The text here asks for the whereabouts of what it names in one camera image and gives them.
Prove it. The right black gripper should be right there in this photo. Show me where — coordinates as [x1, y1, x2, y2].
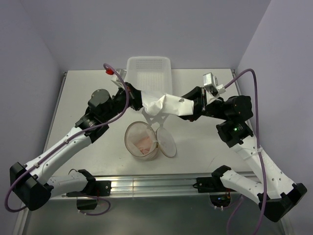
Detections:
[163, 85, 230, 121]

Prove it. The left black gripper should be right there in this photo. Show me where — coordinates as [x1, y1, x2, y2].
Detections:
[102, 82, 154, 122]

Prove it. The white bra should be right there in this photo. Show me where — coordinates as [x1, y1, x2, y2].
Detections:
[141, 91, 194, 127]

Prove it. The mesh laundry bag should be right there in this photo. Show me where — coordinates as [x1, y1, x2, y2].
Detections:
[124, 121, 177, 161]

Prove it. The pink bra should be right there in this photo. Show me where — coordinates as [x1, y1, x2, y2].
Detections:
[134, 137, 153, 155]

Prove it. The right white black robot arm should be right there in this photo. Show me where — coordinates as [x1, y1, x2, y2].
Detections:
[182, 87, 307, 222]

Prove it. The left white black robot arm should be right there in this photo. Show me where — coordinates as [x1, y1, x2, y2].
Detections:
[9, 83, 143, 211]

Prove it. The white plastic basket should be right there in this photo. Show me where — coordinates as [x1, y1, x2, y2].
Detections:
[125, 56, 173, 94]

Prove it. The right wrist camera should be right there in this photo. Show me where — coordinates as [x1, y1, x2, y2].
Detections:
[203, 72, 225, 97]

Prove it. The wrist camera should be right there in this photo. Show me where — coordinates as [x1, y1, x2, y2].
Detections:
[203, 72, 225, 97]
[106, 69, 127, 88]

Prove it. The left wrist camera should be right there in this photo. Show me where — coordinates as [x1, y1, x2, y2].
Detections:
[106, 69, 127, 88]

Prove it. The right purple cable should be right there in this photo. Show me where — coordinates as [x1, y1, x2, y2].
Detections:
[224, 68, 267, 235]

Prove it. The purple cable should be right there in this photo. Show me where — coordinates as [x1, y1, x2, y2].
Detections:
[4, 63, 130, 217]
[224, 68, 267, 235]

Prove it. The aluminium mounting rail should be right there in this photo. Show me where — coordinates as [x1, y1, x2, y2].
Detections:
[23, 172, 278, 199]

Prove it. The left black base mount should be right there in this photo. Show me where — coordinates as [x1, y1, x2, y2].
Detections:
[66, 181, 111, 215]

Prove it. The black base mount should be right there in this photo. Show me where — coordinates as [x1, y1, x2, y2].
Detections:
[193, 177, 232, 209]
[66, 181, 111, 215]

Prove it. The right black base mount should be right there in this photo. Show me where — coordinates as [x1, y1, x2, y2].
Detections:
[193, 177, 232, 209]

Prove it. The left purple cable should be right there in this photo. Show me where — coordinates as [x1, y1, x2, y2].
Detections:
[4, 63, 130, 217]

